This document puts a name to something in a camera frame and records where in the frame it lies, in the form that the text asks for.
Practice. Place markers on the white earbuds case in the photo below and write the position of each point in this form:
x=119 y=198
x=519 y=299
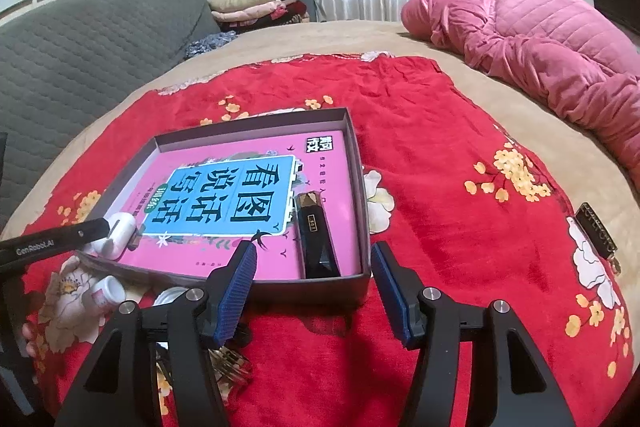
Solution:
x=123 y=227

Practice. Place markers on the stack of folded clothes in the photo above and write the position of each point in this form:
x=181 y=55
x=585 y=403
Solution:
x=241 y=16

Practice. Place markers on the beige bed sheet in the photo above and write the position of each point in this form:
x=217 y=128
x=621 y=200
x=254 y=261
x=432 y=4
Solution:
x=584 y=171

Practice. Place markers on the small white pill bottle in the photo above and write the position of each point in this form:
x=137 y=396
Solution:
x=104 y=296

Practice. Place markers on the person's left hand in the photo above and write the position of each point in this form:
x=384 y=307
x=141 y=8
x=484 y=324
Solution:
x=29 y=332

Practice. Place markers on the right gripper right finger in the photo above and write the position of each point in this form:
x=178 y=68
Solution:
x=424 y=319

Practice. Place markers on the white plastic jar lid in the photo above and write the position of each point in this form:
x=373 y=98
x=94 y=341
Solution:
x=169 y=295

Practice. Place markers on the blue patterned cloth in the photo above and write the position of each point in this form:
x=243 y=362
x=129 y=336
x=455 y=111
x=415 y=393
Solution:
x=208 y=43

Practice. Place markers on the grey shallow cardboard box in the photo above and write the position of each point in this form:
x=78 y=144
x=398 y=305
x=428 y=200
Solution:
x=349 y=291

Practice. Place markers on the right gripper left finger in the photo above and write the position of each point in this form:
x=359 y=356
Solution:
x=202 y=319

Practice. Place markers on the red floral blanket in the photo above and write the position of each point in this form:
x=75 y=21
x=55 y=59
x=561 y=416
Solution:
x=472 y=214

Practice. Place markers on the black faceted lighter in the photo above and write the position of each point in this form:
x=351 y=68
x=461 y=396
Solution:
x=314 y=237

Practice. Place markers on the pink quilted duvet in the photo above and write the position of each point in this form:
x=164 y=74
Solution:
x=562 y=53

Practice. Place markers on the metallic ring ornament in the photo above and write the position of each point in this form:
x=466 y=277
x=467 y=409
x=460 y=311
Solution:
x=225 y=362

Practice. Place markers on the grey quilted sofa cover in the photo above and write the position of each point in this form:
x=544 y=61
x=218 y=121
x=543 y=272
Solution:
x=67 y=63

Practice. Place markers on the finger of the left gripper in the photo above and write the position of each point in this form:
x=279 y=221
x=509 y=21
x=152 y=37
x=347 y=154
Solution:
x=18 y=253

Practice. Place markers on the pink Chinese picture book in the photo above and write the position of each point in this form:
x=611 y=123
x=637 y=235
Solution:
x=193 y=206

